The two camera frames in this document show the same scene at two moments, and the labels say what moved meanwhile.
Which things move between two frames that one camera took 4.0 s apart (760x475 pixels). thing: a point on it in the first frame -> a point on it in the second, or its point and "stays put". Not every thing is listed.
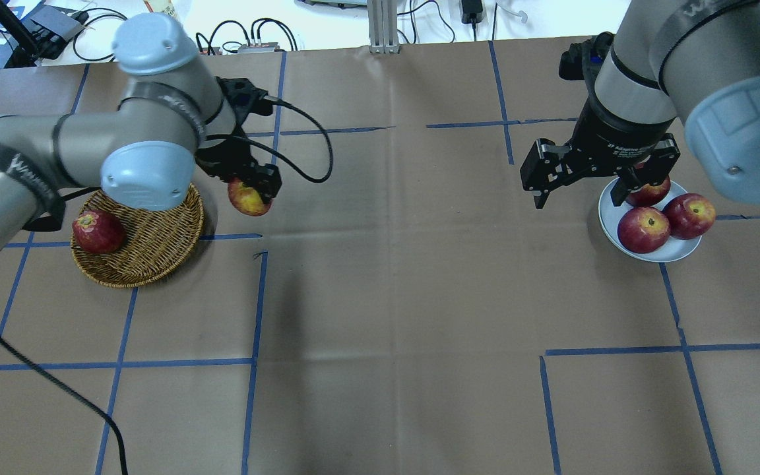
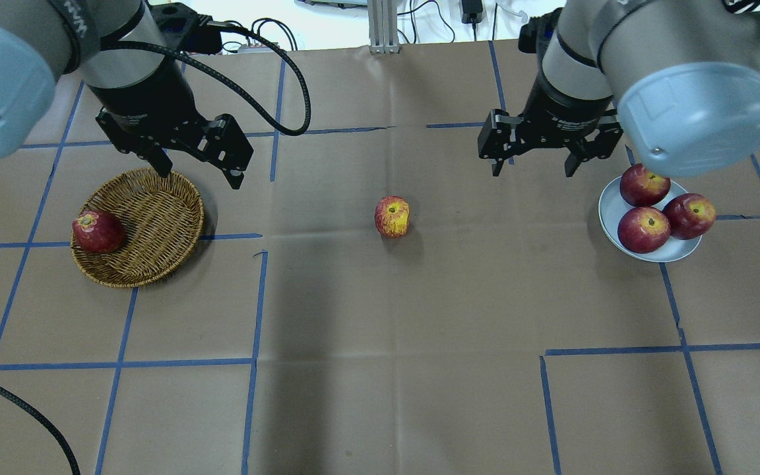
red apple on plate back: x=649 y=195 stays put
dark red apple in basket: x=97 y=232 stays put
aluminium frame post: x=382 y=26 stays put
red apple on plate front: x=642 y=229 stays put
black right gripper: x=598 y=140 -> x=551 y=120
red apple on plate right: x=691 y=216 stays put
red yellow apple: x=246 y=199 -> x=392 y=216
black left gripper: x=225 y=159 -> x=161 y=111
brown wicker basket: x=156 y=244 stays put
